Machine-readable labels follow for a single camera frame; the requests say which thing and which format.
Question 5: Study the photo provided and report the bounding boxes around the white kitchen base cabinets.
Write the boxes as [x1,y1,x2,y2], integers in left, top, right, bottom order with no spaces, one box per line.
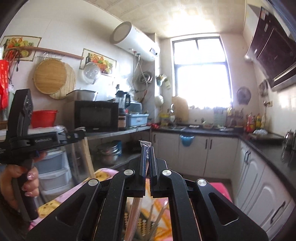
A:
[151,131,295,240]

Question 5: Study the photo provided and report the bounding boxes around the person's left hand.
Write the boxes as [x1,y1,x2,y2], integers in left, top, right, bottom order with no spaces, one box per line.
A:
[1,165,40,211]

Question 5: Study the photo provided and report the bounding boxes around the round wooden cutting board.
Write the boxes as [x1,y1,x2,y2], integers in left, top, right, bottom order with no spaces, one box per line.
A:
[33,58,77,99]

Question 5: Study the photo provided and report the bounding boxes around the white cylindrical water heater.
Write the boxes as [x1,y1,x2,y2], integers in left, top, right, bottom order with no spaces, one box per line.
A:
[110,22,160,62]

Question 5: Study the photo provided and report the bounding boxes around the red plastic basin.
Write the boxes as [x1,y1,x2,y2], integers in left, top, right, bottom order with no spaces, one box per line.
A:
[31,110,58,128]

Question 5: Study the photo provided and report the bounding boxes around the black microwave oven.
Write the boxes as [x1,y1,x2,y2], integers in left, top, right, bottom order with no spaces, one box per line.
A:
[62,100,119,133]

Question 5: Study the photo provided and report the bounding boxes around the black blender jug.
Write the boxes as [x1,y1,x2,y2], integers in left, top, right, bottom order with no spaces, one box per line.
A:
[115,90,130,130]

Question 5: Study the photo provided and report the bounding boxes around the pale blue drawer unit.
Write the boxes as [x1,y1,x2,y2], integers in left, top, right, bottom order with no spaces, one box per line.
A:
[28,126,72,191]

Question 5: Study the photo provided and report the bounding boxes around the metal kettle on counter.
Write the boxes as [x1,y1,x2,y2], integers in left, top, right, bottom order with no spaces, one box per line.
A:
[283,130,295,151]

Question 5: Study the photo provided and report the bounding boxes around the black plastic utensil basket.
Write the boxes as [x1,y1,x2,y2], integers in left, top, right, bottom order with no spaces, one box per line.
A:
[121,206,154,240]

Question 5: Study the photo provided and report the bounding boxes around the small wall fan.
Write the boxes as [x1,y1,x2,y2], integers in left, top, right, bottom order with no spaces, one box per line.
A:
[236,86,251,105]

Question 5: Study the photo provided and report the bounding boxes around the metal shelf rack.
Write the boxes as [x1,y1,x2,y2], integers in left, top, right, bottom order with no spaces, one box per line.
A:
[65,126,151,183]

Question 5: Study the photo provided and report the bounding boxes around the blue dish drainer box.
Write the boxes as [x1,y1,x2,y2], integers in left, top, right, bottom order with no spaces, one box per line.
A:
[127,113,149,128]

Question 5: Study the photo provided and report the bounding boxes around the red snack bag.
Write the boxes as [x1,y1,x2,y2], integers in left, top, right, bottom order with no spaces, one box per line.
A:
[0,60,9,110]

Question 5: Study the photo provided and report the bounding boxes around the blue hanging trash bin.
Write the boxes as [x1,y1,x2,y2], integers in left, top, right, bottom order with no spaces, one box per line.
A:
[180,135,195,147]

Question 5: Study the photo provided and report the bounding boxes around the pink cartoon bear blanket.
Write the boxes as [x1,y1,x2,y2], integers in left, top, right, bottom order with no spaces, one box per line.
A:
[28,167,233,241]

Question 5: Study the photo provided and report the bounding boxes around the chopsticks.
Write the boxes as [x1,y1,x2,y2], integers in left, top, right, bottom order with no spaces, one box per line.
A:
[124,141,151,240]

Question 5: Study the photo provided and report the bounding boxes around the stainless steel stacked pots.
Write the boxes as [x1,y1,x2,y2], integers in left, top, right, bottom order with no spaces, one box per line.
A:
[97,142,121,166]

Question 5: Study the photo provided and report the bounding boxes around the fruit picture wall tile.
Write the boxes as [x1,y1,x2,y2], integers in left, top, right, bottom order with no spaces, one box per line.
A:
[79,48,117,76]

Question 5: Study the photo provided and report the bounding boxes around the black range hood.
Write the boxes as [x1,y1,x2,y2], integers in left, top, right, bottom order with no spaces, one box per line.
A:
[246,5,295,91]

